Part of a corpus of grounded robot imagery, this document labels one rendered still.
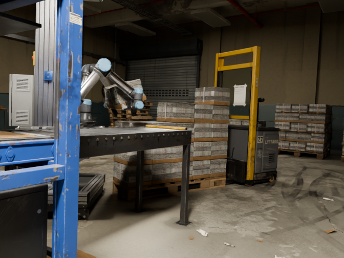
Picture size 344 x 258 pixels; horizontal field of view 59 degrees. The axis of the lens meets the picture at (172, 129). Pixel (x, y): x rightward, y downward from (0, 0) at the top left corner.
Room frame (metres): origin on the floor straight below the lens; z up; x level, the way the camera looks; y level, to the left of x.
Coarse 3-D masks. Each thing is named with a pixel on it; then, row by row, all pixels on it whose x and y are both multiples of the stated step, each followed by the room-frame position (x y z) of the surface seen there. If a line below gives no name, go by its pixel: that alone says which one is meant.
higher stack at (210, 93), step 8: (200, 88) 4.02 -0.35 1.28; (208, 88) 3.88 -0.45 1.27; (216, 88) 3.81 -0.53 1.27; (224, 88) 3.90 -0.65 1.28; (200, 96) 4.00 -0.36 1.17; (208, 96) 3.88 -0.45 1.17; (216, 96) 3.82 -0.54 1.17; (224, 96) 3.91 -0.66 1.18; (216, 104) 3.82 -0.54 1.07; (216, 112) 3.82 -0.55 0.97; (224, 112) 3.92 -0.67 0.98; (216, 128) 3.83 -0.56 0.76; (224, 128) 3.92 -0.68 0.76; (216, 136) 3.83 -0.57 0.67; (224, 136) 3.93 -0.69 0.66; (216, 144) 3.84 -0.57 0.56; (224, 144) 3.93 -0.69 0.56; (216, 152) 3.85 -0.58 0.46; (224, 152) 3.93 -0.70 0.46; (216, 160) 3.84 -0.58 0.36; (224, 160) 3.93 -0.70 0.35; (216, 168) 3.85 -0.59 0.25; (224, 168) 3.94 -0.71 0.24; (224, 176) 3.94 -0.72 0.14; (216, 184) 3.86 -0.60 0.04; (224, 184) 3.95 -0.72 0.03
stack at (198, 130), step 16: (192, 128) 3.61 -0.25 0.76; (208, 128) 3.76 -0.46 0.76; (192, 144) 3.60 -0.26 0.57; (208, 144) 3.77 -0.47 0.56; (128, 160) 3.12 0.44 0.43; (144, 160) 3.22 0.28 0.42; (208, 160) 3.77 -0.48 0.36; (128, 176) 3.11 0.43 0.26; (144, 176) 3.22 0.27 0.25; (160, 176) 3.34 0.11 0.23; (176, 176) 3.48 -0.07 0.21; (192, 176) 3.63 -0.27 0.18; (128, 192) 3.11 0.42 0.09; (144, 192) 3.40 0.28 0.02; (176, 192) 3.48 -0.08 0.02
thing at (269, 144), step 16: (240, 128) 4.31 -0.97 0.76; (256, 128) 4.09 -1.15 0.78; (272, 128) 4.26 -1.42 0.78; (240, 144) 4.30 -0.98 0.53; (256, 144) 4.08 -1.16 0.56; (272, 144) 4.28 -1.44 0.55; (256, 160) 4.09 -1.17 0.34; (272, 160) 4.30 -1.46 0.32; (256, 176) 4.09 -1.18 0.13; (272, 176) 4.33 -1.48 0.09
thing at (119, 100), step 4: (132, 80) 3.04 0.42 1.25; (136, 80) 3.06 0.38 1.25; (140, 80) 3.08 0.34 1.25; (132, 84) 3.04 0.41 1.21; (136, 84) 3.06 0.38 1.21; (112, 88) 3.02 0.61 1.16; (116, 88) 2.95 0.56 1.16; (120, 88) 2.97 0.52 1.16; (112, 92) 3.06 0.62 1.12; (116, 92) 2.96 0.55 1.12; (120, 92) 3.02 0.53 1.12; (124, 92) 3.00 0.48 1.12; (116, 96) 2.99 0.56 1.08; (120, 96) 2.98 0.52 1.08; (124, 96) 3.00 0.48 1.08; (128, 96) 3.02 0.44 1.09; (116, 100) 3.02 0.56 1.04; (120, 100) 2.97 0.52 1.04; (124, 100) 3.00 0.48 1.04; (128, 100) 3.01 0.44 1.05; (116, 104) 3.08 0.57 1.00
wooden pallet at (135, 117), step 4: (132, 116) 9.47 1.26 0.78; (136, 116) 9.66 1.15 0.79; (140, 116) 9.86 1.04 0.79; (144, 116) 10.07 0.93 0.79; (148, 116) 10.29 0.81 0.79; (128, 120) 9.48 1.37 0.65; (132, 120) 9.58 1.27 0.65; (136, 120) 9.81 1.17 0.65; (140, 120) 9.98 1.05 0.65; (144, 120) 10.22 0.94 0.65; (148, 120) 10.40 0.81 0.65
